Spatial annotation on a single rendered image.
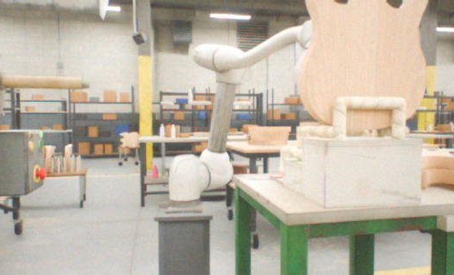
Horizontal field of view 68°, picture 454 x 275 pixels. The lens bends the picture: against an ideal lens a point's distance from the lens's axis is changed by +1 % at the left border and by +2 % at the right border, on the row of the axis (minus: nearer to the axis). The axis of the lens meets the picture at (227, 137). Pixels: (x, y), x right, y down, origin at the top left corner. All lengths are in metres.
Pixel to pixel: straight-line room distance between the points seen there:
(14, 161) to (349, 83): 1.00
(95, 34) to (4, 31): 2.65
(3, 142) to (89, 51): 11.17
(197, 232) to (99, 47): 10.97
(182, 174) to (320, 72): 0.96
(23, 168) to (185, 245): 0.82
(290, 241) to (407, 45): 0.60
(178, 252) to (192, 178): 0.35
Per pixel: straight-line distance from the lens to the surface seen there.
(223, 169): 1.80
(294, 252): 0.89
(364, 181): 0.93
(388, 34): 1.02
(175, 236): 1.68
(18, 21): 13.02
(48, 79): 0.98
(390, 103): 0.97
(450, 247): 1.16
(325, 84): 0.92
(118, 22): 12.44
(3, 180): 1.24
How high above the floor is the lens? 1.15
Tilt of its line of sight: 3 degrees down
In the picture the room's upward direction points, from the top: straight up
